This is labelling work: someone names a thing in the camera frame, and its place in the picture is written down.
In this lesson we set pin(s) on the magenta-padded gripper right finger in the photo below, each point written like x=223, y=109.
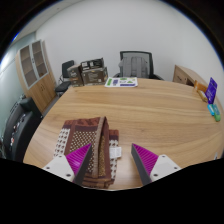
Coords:
x=163, y=165

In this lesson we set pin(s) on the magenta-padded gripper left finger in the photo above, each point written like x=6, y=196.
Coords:
x=60, y=165

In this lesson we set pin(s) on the brown patterned towel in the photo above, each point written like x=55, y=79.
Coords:
x=83, y=133

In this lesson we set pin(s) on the black leather sofa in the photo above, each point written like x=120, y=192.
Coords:
x=20, y=130

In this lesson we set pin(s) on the small blue box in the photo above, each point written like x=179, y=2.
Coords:
x=210, y=109

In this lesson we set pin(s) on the small green box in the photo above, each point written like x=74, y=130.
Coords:
x=217, y=113

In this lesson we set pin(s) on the wooden cabinet with glass doors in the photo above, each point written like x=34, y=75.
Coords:
x=41, y=93

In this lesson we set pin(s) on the orange box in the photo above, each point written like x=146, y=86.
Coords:
x=201, y=91

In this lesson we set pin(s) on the purple standing card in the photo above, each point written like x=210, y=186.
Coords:
x=211, y=90

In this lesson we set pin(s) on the low wooden side cabinet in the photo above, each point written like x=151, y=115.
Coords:
x=183, y=75

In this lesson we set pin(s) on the dark printed cardboard box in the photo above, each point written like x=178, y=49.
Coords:
x=95, y=76
x=92, y=64

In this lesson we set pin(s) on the black folding chair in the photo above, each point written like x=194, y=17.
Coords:
x=67, y=66

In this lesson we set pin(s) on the grey mesh office chair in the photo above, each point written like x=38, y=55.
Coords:
x=135, y=66

